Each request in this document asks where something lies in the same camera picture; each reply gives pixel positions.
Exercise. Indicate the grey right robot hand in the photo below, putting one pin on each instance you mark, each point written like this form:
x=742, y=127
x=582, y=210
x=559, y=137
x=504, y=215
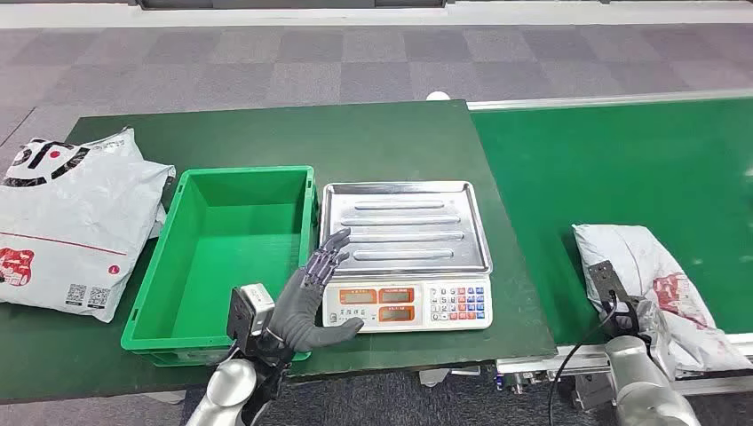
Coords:
x=647, y=320

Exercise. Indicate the white round cap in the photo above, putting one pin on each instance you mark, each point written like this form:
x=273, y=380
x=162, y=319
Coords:
x=438, y=96

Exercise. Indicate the white electronic scale steel tray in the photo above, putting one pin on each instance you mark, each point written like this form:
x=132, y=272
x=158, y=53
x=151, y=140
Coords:
x=406, y=229

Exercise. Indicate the small white bracket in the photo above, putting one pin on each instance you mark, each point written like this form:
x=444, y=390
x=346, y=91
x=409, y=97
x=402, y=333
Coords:
x=432, y=376

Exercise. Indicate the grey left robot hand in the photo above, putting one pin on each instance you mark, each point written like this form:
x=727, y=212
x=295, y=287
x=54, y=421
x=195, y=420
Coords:
x=300, y=311

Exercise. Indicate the green conveyor belt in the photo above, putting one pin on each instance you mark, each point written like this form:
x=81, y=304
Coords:
x=588, y=176

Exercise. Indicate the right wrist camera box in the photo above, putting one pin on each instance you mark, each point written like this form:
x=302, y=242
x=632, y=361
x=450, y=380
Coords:
x=606, y=279

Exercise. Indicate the large white black-print mailer bag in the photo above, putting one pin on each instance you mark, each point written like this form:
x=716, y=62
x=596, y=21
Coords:
x=70, y=223

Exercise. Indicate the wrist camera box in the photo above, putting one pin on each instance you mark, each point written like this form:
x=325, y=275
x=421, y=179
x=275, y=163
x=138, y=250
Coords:
x=256, y=303
x=606, y=279

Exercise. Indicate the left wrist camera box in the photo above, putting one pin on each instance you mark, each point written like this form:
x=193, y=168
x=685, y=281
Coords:
x=256, y=303

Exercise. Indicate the grey red-print parcel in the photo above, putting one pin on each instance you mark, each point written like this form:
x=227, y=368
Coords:
x=647, y=258

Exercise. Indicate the green plastic crate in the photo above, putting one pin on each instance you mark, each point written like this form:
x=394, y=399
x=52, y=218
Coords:
x=229, y=253

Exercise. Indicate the aluminium conveyor frame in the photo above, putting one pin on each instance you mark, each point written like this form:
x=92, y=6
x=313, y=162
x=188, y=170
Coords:
x=588, y=100

